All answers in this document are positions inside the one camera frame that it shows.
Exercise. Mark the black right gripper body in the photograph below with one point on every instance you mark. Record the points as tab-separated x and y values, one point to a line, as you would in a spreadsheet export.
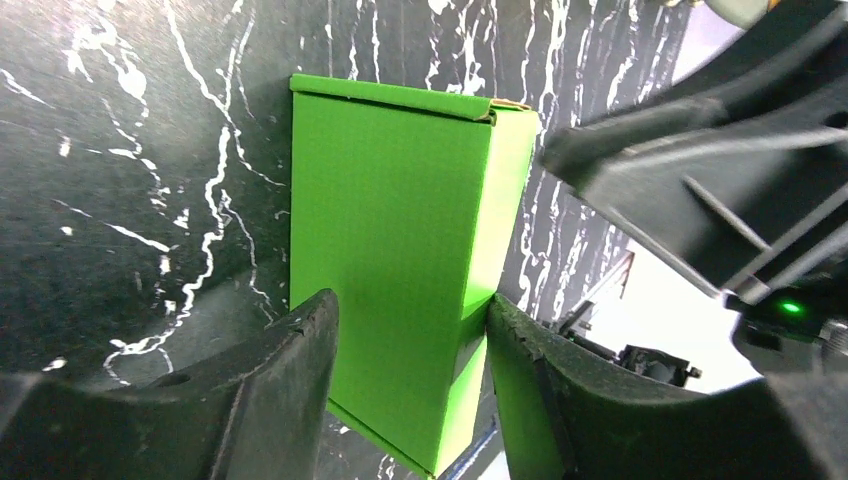
798	328

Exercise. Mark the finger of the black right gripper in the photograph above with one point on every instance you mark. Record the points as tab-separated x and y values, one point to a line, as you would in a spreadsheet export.
737	176

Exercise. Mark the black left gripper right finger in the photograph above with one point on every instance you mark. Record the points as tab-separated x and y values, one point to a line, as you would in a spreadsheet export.
565	413

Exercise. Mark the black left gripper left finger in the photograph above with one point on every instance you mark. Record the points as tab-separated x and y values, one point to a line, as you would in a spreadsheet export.
253	411

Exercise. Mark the white cylinder with coloured face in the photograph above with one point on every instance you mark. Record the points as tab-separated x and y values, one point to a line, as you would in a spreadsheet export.
741	13

